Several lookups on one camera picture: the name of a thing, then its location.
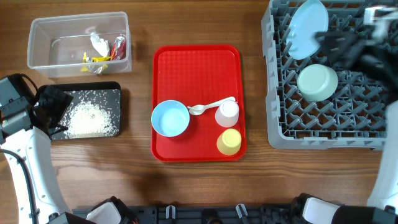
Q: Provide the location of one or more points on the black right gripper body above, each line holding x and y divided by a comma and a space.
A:
372, 61

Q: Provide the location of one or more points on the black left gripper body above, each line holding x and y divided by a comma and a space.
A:
55, 108

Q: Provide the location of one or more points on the white rice pile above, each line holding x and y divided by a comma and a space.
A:
88, 119

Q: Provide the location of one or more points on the mint green bowl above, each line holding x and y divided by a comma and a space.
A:
317, 82

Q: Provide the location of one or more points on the light blue plate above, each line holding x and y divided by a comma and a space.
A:
311, 17

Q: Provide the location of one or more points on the yellow candy wrapper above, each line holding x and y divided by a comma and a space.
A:
93, 62

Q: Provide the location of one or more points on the white tissue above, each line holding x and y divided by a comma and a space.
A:
100, 45

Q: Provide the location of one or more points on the red snack wrapper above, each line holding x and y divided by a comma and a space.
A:
119, 48

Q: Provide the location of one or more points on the light blue bowl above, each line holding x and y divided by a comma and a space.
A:
170, 118

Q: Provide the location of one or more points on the white plastic fork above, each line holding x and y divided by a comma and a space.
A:
202, 109

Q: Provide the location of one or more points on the yellow plastic cup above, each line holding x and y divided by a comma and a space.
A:
229, 142

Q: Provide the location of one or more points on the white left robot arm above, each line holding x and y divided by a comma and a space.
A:
26, 135

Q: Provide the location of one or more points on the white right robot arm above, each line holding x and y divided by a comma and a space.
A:
382, 203

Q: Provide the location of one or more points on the grey dishwasher rack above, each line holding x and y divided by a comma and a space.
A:
352, 117

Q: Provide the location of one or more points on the black plastic bin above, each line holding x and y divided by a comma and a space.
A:
93, 88

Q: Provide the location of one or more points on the clear plastic bin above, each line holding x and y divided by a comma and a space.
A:
56, 45

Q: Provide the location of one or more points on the red plastic tray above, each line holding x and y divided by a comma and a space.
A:
197, 75

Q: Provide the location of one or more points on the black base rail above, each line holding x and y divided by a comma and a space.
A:
266, 214

